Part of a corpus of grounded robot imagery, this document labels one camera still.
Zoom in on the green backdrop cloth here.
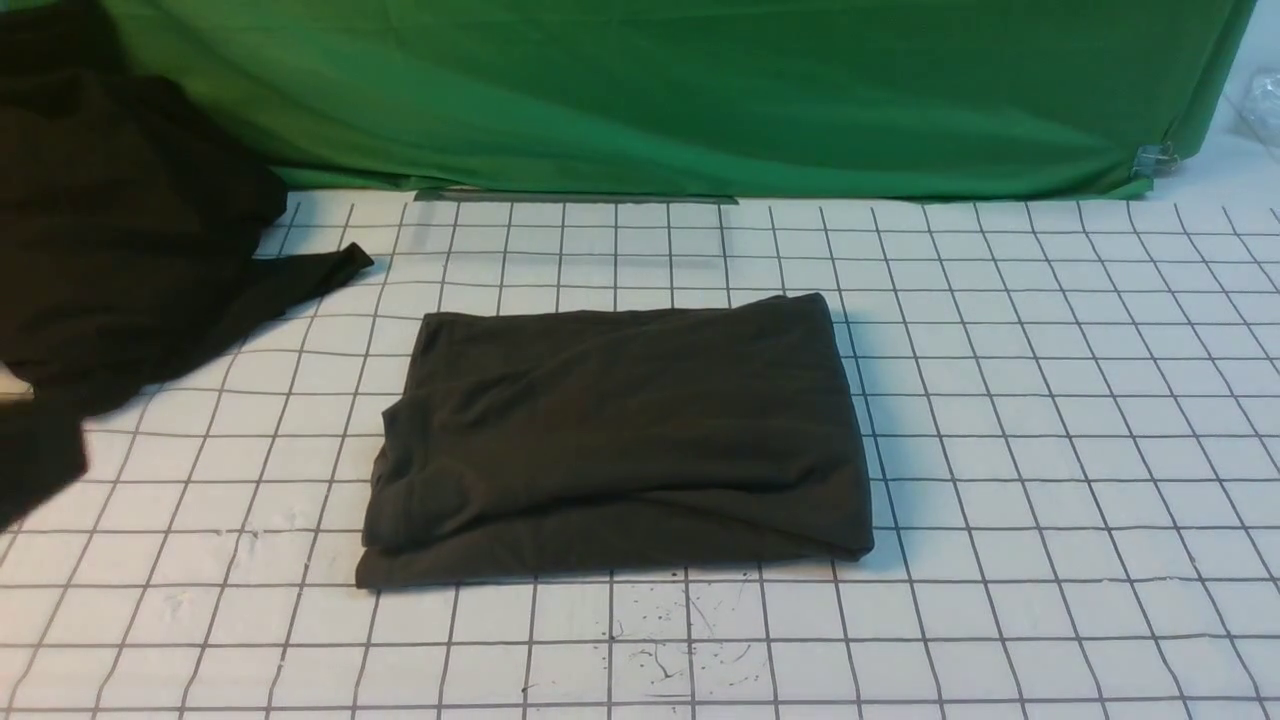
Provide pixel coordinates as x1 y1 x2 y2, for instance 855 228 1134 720
105 1 1254 201

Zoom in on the metal binder clip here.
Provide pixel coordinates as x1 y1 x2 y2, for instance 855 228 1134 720
1132 142 1181 178

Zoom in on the black garment pile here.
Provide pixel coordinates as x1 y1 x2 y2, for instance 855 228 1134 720
0 0 378 421

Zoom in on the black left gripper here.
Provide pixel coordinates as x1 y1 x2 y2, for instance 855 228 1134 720
1 398 88 530

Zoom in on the gray long-sleeve top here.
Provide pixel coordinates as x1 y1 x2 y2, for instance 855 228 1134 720
355 293 876 591

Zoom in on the clear plastic bag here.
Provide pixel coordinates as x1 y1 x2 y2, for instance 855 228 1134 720
1236 67 1279 151

